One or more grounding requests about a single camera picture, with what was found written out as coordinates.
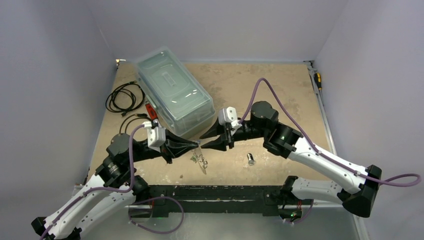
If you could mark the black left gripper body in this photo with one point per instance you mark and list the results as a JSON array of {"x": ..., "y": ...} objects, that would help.
[{"x": 164, "y": 152}]

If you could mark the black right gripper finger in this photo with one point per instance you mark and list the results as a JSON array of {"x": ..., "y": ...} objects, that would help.
[
  {"x": 222, "y": 143},
  {"x": 217, "y": 129}
]

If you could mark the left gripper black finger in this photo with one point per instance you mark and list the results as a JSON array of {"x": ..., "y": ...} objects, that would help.
[
  {"x": 176, "y": 151},
  {"x": 174, "y": 141}
]

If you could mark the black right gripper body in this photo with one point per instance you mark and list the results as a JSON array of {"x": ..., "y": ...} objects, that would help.
[{"x": 228, "y": 135}]

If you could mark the metal key organizer plate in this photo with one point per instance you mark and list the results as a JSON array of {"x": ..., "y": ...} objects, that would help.
[{"x": 198, "y": 157}]

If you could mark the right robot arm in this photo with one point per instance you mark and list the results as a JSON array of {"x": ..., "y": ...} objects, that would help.
[{"x": 348, "y": 183}]

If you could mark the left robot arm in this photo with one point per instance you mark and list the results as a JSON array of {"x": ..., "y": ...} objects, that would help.
[{"x": 115, "y": 183}]

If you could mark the small silver cylinder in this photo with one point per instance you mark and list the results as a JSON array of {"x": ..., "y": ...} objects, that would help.
[{"x": 251, "y": 160}]

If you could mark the clear plastic storage box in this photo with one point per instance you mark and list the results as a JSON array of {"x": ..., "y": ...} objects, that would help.
[{"x": 177, "y": 97}]

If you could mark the yellow black screwdriver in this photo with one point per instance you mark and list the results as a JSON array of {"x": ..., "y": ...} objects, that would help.
[{"x": 318, "y": 81}]

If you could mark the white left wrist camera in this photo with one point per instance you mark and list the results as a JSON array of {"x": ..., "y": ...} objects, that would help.
[{"x": 156, "y": 135}]

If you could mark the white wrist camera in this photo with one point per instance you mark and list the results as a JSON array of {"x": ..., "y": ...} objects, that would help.
[
  {"x": 156, "y": 135},
  {"x": 228, "y": 116}
]

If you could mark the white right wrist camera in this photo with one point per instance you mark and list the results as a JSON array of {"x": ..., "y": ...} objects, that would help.
[{"x": 228, "y": 116}]

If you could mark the red handled adjustable wrench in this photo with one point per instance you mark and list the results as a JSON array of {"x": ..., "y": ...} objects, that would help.
[{"x": 152, "y": 116}]

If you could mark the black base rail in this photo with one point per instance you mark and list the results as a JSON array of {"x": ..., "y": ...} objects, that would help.
[{"x": 267, "y": 200}]

